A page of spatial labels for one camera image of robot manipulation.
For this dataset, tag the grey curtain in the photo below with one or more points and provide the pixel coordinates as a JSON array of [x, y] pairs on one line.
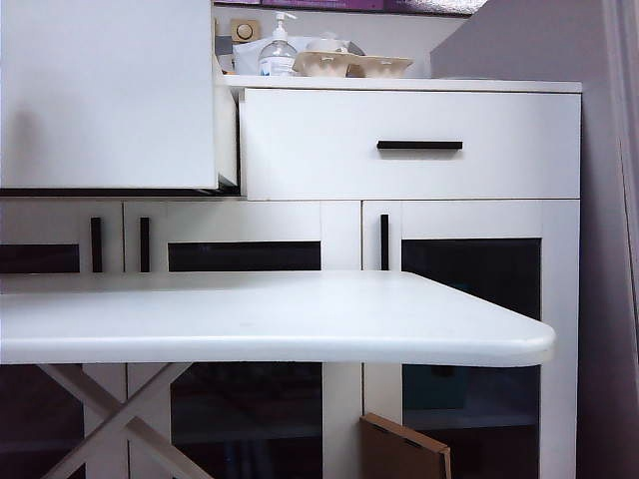
[[626, 199]]

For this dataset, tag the brown cardboard sheet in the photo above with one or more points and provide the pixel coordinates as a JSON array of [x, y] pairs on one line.
[[394, 454]]

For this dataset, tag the beige pulp cup carrier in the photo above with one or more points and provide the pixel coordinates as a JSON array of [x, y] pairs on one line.
[[359, 66]]

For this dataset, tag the white sideboard cabinet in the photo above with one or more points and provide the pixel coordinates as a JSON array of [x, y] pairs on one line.
[[449, 85]]

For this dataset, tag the purple wall poster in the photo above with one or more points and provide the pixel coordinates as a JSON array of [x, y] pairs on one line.
[[324, 2]]

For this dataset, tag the white table leg bar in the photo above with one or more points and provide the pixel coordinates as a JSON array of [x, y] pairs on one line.
[[160, 386], [85, 388]]

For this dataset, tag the clear hand sanitizer pump bottle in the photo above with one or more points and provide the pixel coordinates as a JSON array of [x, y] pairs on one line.
[[276, 57]]

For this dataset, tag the beige square wall dial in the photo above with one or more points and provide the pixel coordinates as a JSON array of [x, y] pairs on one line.
[[244, 31]]

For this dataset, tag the grey box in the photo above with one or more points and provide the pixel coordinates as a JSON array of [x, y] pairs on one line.
[[225, 45]]

